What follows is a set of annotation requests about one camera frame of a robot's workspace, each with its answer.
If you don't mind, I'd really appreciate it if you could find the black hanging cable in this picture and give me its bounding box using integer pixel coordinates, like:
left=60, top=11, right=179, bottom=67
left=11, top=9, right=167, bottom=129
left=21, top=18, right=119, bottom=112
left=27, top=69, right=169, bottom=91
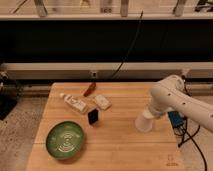
left=107, top=9, right=145, bottom=81

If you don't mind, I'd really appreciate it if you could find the green ceramic bowl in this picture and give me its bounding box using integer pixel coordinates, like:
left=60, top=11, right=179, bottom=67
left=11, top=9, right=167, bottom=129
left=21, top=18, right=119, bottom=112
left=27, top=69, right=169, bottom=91
left=45, top=121, right=85, bottom=160

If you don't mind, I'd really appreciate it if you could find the red-brown handled tool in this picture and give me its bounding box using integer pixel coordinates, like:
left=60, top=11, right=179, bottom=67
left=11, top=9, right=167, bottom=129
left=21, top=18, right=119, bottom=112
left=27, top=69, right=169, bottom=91
left=83, top=82, right=96, bottom=97

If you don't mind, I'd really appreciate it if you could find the black eraser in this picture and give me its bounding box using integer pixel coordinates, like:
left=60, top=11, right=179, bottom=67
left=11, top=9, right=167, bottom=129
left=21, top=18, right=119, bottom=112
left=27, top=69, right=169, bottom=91
left=88, top=109, right=99, bottom=125

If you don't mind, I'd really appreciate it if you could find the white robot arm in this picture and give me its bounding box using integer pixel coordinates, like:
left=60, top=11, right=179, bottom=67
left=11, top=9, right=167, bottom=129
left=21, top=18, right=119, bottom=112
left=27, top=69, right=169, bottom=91
left=143, top=75, right=213, bottom=133

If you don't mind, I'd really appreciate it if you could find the black floor cable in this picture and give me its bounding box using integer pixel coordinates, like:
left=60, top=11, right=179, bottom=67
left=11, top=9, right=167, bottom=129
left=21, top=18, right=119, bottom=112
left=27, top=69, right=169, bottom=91
left=174, top=116, right=209, bottom=171

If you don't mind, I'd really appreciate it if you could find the blue connector box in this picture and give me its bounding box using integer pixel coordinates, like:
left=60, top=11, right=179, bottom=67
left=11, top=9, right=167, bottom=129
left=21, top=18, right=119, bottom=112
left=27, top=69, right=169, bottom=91
left=168, top=111, right=184, bottom=128

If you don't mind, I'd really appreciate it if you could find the black equipment at left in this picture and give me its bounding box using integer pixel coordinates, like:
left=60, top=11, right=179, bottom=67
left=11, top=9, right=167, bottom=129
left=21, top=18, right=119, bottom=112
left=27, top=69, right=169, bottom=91
left=0, top=71, right=20, bottom=121

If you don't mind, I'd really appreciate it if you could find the white tube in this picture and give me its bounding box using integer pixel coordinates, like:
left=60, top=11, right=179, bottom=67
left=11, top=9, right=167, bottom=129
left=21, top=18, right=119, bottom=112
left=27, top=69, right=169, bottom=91
left=60, top=93, right=87, bottom=113

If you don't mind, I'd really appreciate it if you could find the white rectangular packet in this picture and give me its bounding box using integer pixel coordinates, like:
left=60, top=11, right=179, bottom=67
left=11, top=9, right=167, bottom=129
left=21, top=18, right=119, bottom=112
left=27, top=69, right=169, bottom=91
left=94, top=95, right=111, bottom=110

